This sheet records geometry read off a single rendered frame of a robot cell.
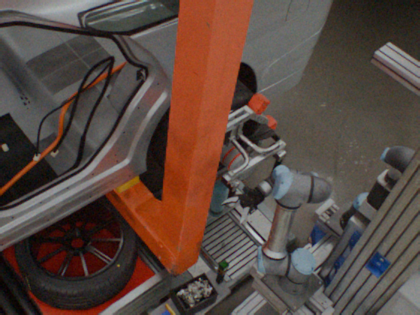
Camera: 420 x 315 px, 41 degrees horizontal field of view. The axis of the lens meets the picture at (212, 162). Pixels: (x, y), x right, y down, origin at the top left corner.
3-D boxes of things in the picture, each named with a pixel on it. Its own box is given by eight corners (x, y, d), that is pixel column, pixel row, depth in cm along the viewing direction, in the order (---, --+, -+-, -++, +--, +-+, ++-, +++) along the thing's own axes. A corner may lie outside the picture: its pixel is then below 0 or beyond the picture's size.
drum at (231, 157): (230, 148, 319) (234, 132, 308) (255, 172, 310) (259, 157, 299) (211, 159, 312) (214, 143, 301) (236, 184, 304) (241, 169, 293)
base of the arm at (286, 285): (314, 282, 269) (319, 273, 261) (294, 301, 262) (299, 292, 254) (291, 260, 275) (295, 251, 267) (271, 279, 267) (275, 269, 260)
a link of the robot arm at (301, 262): (310, 285, 257) (318, 271, 246) (281, 280, 257) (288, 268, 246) (310, 262, 265) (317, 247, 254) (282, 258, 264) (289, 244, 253)
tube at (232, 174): (232, 139, 297) (235, 126, 289) (256, 163, 289) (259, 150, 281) (206, 154, 289) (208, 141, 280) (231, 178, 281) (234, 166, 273)
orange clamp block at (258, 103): (251, 106, 303) (261, 93, 300) (261, 115, 300) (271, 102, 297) (245, 106, 297) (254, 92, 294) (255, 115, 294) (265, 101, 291)
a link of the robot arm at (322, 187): (342, 181, 226) (316, 167, 275) (316, 178, 226) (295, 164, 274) (337, 209, 227) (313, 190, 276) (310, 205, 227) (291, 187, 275)
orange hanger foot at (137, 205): (125, 178, 329) (125, 141, 302) (180, 241, 308) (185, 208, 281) (101, 192, 321) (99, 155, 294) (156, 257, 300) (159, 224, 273)
